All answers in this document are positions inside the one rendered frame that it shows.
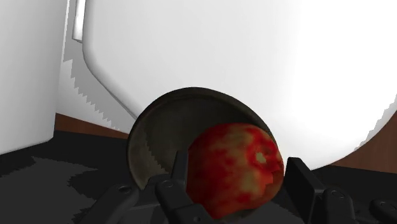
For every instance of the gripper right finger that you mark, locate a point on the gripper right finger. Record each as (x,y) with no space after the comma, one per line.
(305,186)

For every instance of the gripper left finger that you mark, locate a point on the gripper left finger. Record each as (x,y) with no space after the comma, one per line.
(178,198)

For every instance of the red yellow apple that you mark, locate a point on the red yellow apple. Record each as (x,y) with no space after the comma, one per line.
(235,169)

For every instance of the dark brown round bowl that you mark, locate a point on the dark brown round bowl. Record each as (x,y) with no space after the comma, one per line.
(164,130)

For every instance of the large white rounded fixture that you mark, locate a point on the large white rounded fixture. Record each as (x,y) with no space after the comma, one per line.
(217,52)

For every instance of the plain white cabinet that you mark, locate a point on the plain white cabinet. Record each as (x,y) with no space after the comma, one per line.
(28,71)

